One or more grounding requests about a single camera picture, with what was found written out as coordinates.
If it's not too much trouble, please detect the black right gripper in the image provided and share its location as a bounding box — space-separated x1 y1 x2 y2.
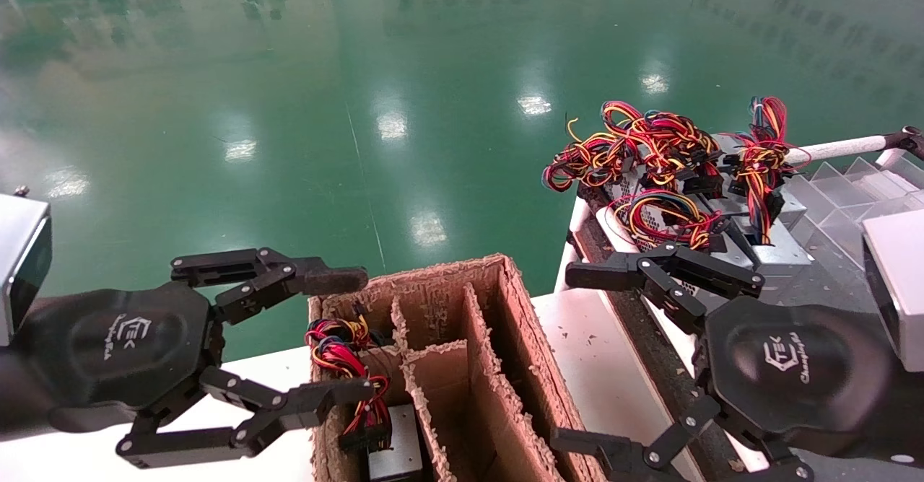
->
550 242 924 482

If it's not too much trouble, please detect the clear plastic divider tray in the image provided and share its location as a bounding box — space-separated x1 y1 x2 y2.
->
783 149 924 270

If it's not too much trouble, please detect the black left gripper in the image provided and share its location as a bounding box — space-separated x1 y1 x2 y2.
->
18 247 376 470

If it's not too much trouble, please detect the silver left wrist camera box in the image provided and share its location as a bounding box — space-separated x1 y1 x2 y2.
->
0 185 53 347

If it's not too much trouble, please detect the brown cardboard box with dividers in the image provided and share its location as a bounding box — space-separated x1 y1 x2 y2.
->
307 253 607 482

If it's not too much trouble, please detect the black rail joint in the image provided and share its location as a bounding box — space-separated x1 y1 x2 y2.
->
884 126 924 162

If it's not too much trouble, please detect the black conveyor belt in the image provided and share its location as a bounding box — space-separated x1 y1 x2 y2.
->
574 183 924 482

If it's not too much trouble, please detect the short white tube rail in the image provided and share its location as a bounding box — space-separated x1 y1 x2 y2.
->
783 134 907 167

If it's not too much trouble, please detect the white conveyor frame leg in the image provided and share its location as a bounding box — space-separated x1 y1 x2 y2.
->
554 195 596 294

